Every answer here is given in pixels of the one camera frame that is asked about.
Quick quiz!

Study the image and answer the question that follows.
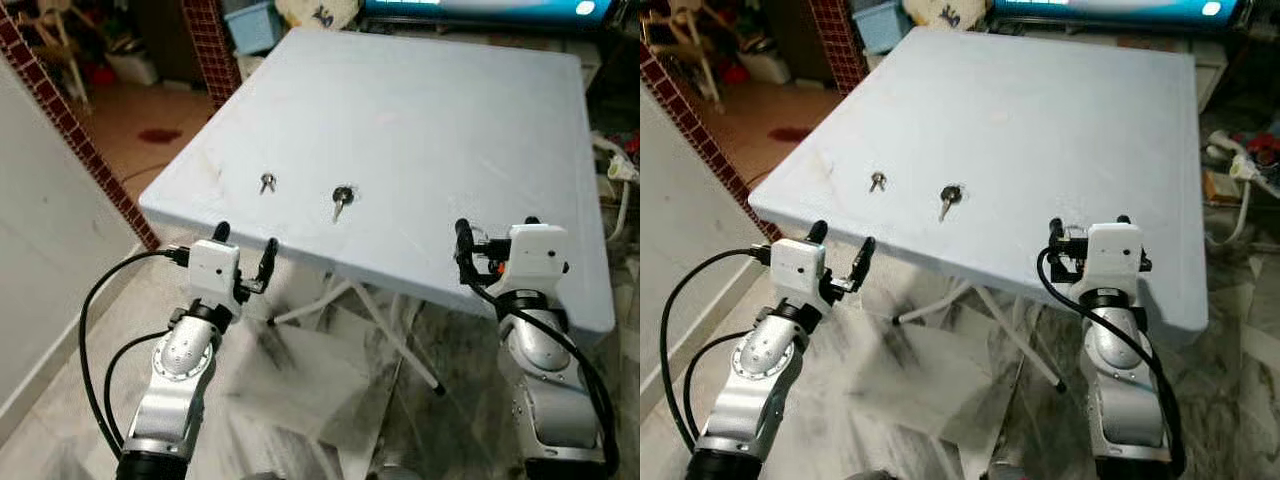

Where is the white power cable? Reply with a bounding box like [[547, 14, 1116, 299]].
[[1205, 180, 1253, 246], [605, 180, 635, 241]]

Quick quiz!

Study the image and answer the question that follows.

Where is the lit blue tv screen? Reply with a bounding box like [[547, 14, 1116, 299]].
[[992, 0, 1241, 28], [362, 0, 613, 26]]

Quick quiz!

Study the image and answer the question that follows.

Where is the short black left arm cable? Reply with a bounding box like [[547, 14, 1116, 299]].
[[102, 330, 171, 449], [682, 330, 751, 449]]

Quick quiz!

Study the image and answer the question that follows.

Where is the long black left arm cable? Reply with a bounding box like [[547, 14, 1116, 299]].
[[658, 247, 773, 456], [78, 248, 191, 456]]

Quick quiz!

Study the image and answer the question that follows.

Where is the white round printed item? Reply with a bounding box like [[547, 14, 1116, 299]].
[[275, 0, 363, 31], [903, 0, 991, 31]]

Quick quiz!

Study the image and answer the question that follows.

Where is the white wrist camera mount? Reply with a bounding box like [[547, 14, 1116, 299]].
[[770, 238, 824, 306], [497, 224, 569, 296], [188, 238, 241, 306], [1085, 222, 1151, 293]]

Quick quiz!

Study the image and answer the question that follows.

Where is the red mosaic tile column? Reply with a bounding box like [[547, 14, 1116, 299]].
[[180, 0, 243, 111], [808, 0, 869, 96]]

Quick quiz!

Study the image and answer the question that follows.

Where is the wooden rack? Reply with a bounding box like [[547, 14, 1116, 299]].
[[643, 0, 726, 106], [10, 0, 96, 106]]

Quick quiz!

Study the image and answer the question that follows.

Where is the blue plastic bin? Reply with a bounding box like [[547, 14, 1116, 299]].
[[224, 0, 284, 56], [852, 0, 913, 56]]

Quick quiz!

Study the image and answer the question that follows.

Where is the white tubular table leg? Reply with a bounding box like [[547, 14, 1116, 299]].
[[972, 283, 1068, 394], [348, 280, 446, 396], [892, 282, 973, 327], [268, 280, 353, 327]]

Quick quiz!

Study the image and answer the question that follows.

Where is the red mosaic tile wall strip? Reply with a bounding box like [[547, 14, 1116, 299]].
[[640, 50, 783, 241]]

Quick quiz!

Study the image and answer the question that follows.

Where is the white folding table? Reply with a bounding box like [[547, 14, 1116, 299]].
[[748, 27, 1209, 346], [138, 27, 616, 346]]

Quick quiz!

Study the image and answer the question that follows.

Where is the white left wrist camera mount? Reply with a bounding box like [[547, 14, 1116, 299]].
[[188, 238, 241, 306], [770, 238, 824, 306]]

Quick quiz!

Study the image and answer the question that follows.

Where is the white plastic container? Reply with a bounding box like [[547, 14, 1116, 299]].
[[738, 50, 791, 86], [105, 50, 161, 86]]

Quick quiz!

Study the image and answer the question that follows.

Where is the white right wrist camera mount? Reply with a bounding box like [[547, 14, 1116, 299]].
[[1085, 222, 1151, 293], [497, 224, 569, 296]]

